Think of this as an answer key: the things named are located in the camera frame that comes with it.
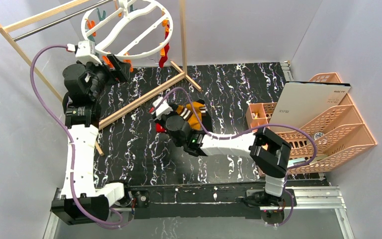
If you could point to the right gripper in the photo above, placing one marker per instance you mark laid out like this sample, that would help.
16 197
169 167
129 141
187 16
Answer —
166 118

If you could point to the round metal can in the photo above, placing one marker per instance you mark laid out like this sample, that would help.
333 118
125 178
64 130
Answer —
318 135

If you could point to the white round clip hanger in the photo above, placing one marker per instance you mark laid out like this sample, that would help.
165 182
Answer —
136 29

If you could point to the mustard yellow sock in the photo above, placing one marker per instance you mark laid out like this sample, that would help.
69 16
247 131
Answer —
193 113

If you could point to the metal rack rod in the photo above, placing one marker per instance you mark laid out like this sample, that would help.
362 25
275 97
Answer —
102 2

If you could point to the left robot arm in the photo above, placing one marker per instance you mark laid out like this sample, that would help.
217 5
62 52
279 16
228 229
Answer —
79 197

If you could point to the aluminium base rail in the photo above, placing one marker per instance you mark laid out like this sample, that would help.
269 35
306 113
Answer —
312 210

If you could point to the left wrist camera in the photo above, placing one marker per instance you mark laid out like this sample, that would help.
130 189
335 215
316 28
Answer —
85 52

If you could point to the orange clothes clip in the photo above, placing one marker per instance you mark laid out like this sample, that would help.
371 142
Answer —
129 62

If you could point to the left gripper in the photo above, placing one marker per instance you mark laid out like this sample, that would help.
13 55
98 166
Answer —
119 69

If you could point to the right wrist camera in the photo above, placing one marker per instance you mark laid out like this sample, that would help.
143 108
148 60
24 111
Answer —
160 107

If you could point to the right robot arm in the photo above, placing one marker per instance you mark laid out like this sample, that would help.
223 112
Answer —
270 152

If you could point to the white flat box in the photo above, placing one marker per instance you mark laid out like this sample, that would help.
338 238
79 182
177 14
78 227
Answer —
300 102

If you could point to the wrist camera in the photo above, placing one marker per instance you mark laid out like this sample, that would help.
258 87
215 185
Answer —
85 52
160 107

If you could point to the pink plastic file organizer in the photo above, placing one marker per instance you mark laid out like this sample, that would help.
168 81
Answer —
346 134

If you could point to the red sock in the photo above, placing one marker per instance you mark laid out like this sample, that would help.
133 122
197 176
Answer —
164 55
160 128

